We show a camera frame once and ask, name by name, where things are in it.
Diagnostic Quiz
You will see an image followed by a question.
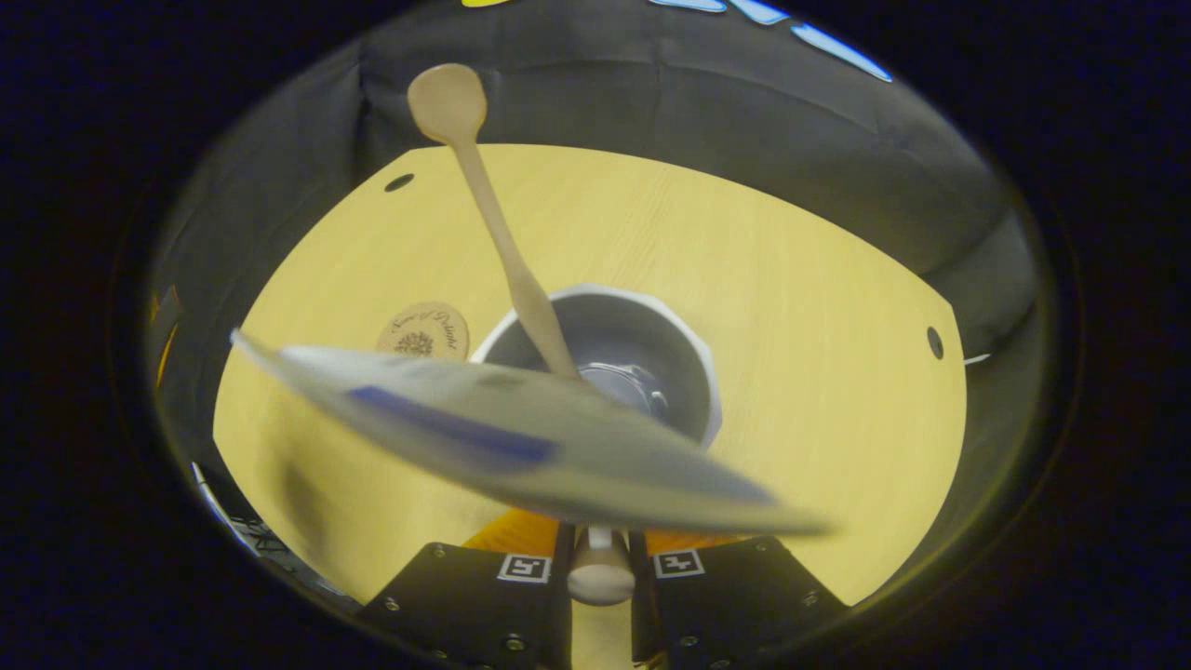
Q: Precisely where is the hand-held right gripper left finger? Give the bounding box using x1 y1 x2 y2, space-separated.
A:
358 510 576 670

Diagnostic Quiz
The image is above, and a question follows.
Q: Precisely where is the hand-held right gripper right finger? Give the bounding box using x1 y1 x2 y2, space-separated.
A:
629 529 850 670

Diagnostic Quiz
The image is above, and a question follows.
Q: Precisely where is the white toothpaste tube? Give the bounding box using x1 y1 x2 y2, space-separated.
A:
230 328 832 538

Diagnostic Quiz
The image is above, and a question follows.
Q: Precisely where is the round cork coaster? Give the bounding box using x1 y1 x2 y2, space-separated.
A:
376 301 471 362

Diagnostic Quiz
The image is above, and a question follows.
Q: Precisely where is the white cup with wooden handle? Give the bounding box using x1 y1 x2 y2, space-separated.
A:
470 284 724 449

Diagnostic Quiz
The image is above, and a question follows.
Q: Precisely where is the wooden toothbrush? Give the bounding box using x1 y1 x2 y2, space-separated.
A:
407 62 636 606

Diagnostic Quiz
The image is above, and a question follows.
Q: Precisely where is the black backdrop cloth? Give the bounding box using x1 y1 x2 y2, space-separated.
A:
144 0 1041 559

